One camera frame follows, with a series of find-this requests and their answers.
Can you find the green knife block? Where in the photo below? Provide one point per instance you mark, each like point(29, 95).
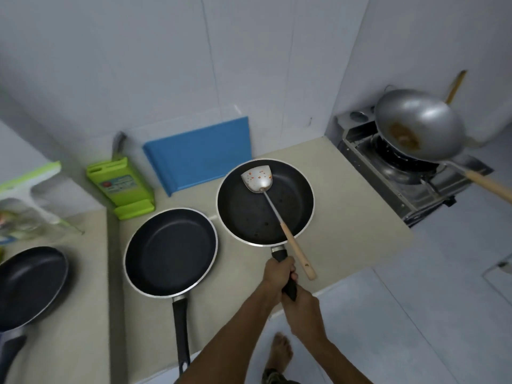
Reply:
point(120, 187)

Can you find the person's left forearm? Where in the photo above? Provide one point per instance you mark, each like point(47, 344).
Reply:
point(228, 343)

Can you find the large black frying pan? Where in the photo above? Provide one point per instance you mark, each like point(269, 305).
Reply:
point(288, 195)

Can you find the metal wok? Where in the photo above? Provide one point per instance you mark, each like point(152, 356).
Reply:
point(424, 119)

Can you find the clear glass cup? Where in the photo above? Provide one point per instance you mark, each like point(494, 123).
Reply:
point(28, 223)

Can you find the steel gas stove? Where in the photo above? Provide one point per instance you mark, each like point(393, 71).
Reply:
point(400, 183)

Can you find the blue cutting board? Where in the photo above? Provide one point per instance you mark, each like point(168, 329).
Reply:
point(200, 155)

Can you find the person's right hand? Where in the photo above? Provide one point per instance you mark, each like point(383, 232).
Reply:
point(306, 319)

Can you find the person's foot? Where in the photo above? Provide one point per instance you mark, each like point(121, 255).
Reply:
point(280, 351)

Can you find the small black frying pan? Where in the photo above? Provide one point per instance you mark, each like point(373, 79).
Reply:
point(28, 283)

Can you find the person's left hand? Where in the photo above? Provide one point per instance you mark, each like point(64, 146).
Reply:
point(278, 275)

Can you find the person's camouflage trousers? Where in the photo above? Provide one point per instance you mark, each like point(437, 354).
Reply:
point(274, 377)

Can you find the medium black frying pan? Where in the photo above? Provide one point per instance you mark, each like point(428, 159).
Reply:
point(170, 251)

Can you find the green white squeegee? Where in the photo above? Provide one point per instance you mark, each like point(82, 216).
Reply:
point(28, 179)

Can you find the person's right forearm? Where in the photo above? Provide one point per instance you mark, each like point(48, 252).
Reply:
point(340, 363)

